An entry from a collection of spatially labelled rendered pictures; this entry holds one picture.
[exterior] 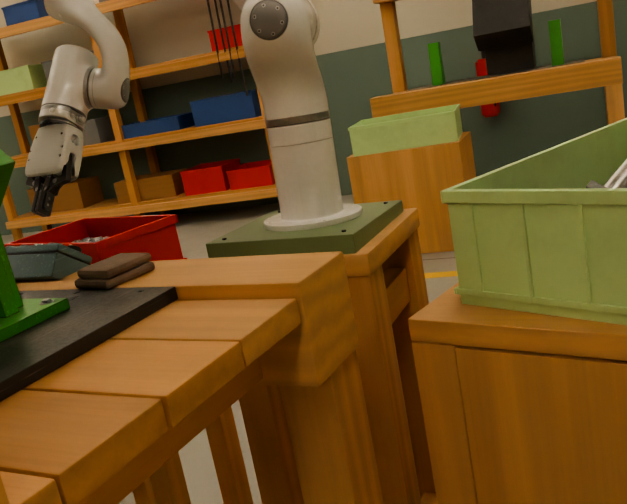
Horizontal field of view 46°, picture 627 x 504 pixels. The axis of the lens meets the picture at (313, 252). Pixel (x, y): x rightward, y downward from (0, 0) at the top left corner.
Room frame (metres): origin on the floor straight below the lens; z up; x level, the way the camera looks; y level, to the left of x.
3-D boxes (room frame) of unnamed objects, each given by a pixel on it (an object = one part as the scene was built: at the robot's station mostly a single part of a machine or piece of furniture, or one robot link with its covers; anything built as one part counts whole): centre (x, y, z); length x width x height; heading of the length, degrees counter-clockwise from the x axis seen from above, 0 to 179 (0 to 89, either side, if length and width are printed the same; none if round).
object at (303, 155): (1.40, -0.02, 0.97); 0.19 x 0.19 x 0.18
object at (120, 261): (1.12, 0.31, 0.91); 0.10 x 0.08 x 0.03; 142
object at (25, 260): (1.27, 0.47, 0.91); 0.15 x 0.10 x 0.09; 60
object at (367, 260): (1.40, -0.01, 0.83); 0.32 x 0.32 x 0.04; 65
